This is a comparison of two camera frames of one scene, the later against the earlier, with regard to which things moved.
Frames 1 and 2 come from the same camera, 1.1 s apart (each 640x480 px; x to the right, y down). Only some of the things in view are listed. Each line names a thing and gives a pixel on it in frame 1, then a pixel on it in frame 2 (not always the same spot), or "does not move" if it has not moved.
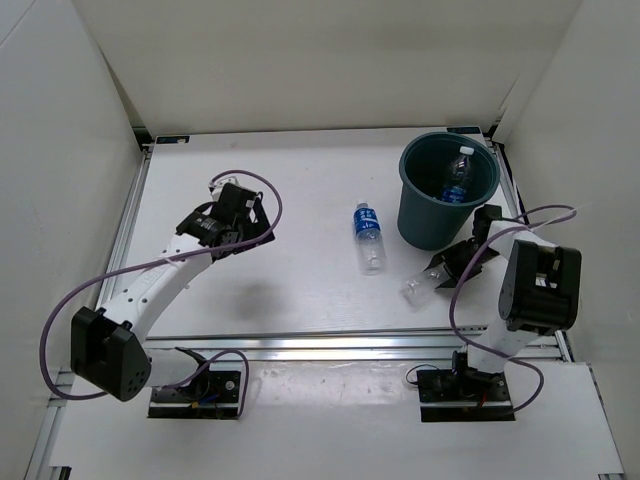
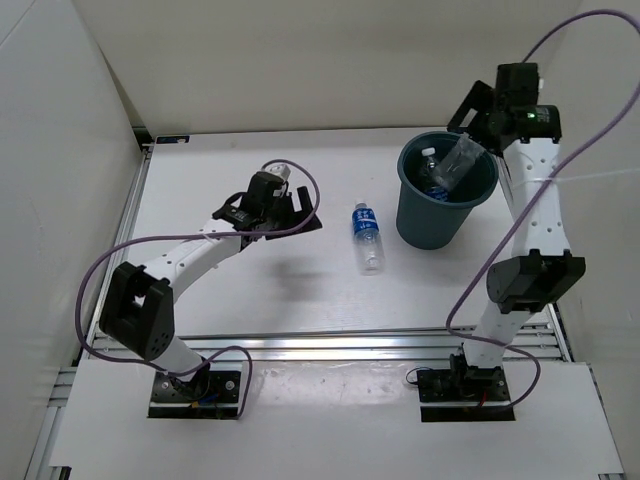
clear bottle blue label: x=370 y=239 does not move
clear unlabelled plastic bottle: x=420 y=287 -> x=456 y=166
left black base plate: x=210 y=395 does not move
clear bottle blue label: x=455 y=189 -> x=433 y=190
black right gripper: x=449 y=257 -> x=480 y=98
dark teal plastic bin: x=443 y=176 does not move
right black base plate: x=445 y=396 does not move
